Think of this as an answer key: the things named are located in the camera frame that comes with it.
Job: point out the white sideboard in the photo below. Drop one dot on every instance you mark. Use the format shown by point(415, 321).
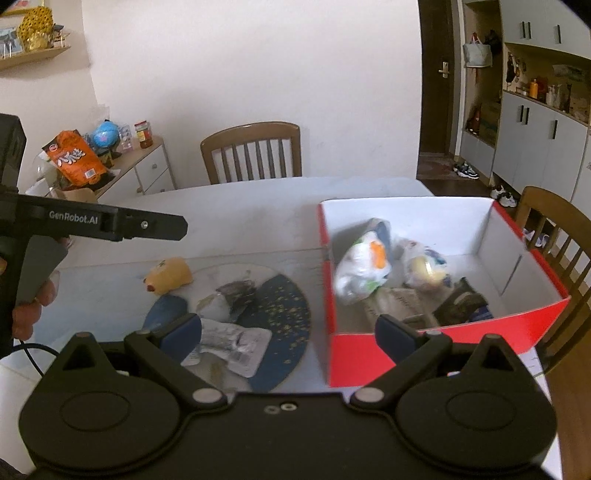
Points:
point(152, 173)

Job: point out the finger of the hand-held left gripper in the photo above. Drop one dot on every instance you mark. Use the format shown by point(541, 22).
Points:
point(152, 226)

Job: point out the golden ornament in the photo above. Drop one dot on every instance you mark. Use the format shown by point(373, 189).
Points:
point(36, 27)

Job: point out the dark hanging bag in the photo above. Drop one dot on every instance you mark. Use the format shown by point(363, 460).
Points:
point(494, 41)

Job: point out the beige paper packet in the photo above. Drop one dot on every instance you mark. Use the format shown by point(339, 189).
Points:
point(406, 304)

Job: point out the wooden chair with slats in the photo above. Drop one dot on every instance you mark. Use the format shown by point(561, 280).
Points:
point(549, 207)
point(251, 136)

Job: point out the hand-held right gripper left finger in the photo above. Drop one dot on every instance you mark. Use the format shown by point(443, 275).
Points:
point(184, 332)

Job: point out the wooden wall shelf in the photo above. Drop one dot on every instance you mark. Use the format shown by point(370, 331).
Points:
point(37, 55)

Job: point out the pair of white sneakers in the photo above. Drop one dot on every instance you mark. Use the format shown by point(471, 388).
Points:
point(504, 197)

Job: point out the black glossy wrapper packet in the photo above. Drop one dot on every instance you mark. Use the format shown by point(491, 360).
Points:
point(461, 304)

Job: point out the clear glass jar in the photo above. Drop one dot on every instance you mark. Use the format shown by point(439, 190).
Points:
point(125, 138)

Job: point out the blue oval pad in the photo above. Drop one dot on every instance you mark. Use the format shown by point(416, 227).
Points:
point(164, 311)

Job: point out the person's left hand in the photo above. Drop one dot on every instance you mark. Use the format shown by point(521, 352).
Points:
point(27, 316)

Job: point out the white desktop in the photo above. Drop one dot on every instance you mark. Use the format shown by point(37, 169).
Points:
point(258, 221)

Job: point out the clear packet with barcode label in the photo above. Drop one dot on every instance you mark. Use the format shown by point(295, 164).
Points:
point(240, 344)

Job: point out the orange snack bag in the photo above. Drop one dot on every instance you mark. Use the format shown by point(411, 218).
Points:
point(76, 159)

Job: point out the white blue plastic bag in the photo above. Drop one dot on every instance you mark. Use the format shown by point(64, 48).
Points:
point(364, 272)

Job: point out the grey wall cabinet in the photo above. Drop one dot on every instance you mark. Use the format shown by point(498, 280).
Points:
point(540, 138)

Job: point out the grey tote bag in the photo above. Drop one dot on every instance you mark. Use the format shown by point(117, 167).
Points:
point(476, 53)

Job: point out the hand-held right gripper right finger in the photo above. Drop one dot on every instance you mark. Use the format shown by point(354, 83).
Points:
point(392, 334)

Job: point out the small bag with blue print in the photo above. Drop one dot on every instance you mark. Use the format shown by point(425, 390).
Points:
point(427, 272)

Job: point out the dark brown door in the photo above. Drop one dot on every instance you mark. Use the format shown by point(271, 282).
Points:
point(436, 92)

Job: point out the pair of dark sneakers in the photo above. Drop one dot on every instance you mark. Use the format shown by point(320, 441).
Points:
point(464, 170)

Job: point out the small blue globe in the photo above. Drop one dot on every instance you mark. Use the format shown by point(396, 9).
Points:
point(104, 134)

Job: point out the jar with red lid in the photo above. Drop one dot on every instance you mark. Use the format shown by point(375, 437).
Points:
point(143, 134)

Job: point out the small wooden box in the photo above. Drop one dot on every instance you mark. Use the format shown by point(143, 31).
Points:
point(76, 194)

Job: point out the blue speckled round plate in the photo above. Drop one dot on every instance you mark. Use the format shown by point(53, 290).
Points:
point(281, 323)

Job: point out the red cardboard box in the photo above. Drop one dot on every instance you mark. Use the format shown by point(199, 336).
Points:
point(360, 360)

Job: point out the yellow plush toy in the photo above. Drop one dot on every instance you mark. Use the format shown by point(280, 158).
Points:
point(168, 276)

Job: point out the black crinkled snack packet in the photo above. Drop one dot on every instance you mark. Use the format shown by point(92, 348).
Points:
point(235, 293)

